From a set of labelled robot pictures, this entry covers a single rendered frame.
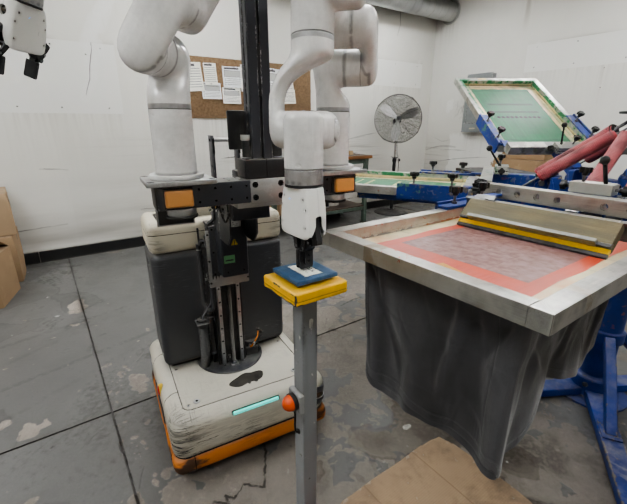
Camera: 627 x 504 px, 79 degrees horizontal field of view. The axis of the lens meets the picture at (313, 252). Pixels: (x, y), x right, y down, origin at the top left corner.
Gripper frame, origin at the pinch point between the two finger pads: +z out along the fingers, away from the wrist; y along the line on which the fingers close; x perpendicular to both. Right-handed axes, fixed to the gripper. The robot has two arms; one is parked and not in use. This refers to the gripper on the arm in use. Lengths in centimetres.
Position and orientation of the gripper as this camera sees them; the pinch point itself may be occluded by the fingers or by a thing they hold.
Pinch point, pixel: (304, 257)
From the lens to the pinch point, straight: 79.2
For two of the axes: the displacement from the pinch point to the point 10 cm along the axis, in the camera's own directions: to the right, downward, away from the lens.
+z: 0.0, 9.5, 3.2
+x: 8.2, -1.8, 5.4
